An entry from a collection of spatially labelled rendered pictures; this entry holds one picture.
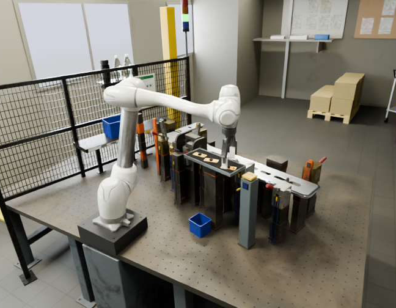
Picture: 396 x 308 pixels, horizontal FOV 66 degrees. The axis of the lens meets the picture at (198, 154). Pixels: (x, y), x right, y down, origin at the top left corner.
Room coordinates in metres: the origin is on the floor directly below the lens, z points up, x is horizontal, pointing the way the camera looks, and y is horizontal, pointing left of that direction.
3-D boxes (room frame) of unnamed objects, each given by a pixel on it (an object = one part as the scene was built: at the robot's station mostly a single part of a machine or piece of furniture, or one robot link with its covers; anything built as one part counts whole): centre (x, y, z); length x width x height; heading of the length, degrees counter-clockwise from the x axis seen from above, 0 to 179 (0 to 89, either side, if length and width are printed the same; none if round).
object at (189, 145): (1.93, 0.05, 0.95); 0.18 x 0.13 x 0.49; 44
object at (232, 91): (1.49, -0.16, 1.54); 0.13 x 0.11 x 0.16; 172
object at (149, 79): (2.80, 0.46, 1.30); 0.23 x 0.02 x 0.31; 134
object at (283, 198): (1.45, -0.45, 0.88); 0.12 x 0.07 x 0.36; 134
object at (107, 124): (2.48, 0.63, 1.10); 0.30 x 0.17 x 0.13; 126
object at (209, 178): (1.60, -0.09, 0.92); 0.10 x 0.08 x 0.45; 44
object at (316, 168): (1.71, -0.72, 0.88); 0.14 x 0.09 x 0.36; 134
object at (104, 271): (1.55, 0.53, 0.33); 0.31 x 0.31 x 0.66; 60
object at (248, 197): (1.41, -0.27, 0.92); 0.08 x 0.08 x 0.44; 44
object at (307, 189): (1.99, -0.19, 1.00); 1.38 x 0.22 x 0.02; 44
